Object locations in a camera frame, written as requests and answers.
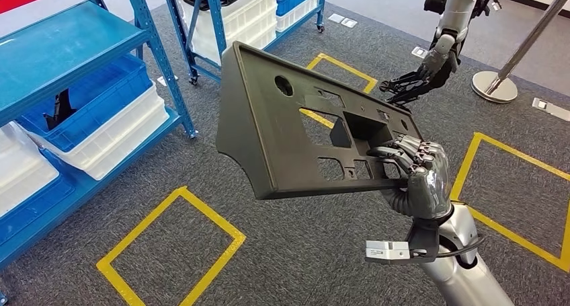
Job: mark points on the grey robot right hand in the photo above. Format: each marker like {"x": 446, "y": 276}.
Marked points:
{"x": 429, "y": 188}

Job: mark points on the black plastic panel part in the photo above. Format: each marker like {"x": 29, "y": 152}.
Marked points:
{"x": 262, "y": 139}

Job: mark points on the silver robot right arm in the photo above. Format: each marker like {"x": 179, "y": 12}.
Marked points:
{"x": 463, "y": 286}

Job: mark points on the blue metal shelf rack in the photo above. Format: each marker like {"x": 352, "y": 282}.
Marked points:
{"x": 215, "y": 23}
{"x": 53, "y": 59}

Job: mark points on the black part in crate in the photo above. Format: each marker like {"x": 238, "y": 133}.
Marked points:
{"x": 60, "y": 112}

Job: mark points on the yellow floor tape square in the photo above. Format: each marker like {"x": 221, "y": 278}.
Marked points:
{"x": 477, "y": 138}

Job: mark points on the chrome stanchion with round base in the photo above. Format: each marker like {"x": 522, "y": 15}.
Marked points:
{"x": 494, "y": 88}

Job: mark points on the silver floor outlet plate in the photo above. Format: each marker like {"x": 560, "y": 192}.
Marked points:
{"x": 349, "y": 23}
{"x": 552, "y": 109}
{"x": 336, "y": 18}
{"x": 419, "y": 52}

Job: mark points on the silver black humanoid robot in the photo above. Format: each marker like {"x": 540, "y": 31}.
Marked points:
{"x": 456, "y": 14}

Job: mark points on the black rack caster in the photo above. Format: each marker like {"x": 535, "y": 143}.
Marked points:
{"x": 320, "y": 28}
{"x": 193, "y": 80}

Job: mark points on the white floor plate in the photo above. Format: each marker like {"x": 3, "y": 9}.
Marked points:
{"x": 162, "y": 81}

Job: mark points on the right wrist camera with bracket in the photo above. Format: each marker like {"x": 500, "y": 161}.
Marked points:
{"x": 387, "y": 250}

